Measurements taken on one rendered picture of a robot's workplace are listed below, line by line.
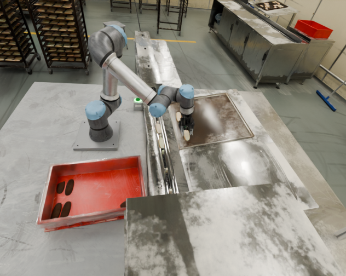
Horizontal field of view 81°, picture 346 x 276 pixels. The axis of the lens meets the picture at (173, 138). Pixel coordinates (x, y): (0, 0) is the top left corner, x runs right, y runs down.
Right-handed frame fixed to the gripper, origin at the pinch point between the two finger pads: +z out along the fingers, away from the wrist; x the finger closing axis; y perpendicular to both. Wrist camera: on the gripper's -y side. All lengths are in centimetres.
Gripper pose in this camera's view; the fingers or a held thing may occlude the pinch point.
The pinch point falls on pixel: (186, 133)
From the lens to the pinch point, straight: 130.4
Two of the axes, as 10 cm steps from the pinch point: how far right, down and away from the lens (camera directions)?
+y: 0.8, 7.3, -6.8
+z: 0.5, 6.8, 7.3
